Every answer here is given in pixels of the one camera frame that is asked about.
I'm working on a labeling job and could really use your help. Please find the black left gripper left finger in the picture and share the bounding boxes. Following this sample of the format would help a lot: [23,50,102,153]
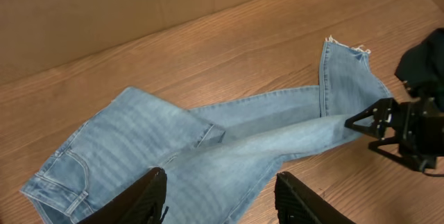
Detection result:
[78,167,169,224]

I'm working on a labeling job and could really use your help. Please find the dark navy garment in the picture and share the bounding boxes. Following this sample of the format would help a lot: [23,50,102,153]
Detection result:
[395,28,443,98]

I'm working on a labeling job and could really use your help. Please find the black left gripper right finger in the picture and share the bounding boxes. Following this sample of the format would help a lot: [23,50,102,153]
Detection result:
[274,171,355,224]

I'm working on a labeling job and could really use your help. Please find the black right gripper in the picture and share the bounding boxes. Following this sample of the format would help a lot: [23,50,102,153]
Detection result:
[345,81,443,172]

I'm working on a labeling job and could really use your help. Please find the light blue denim jeans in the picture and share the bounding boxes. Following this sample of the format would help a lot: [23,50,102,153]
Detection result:
[22,38,390,223]

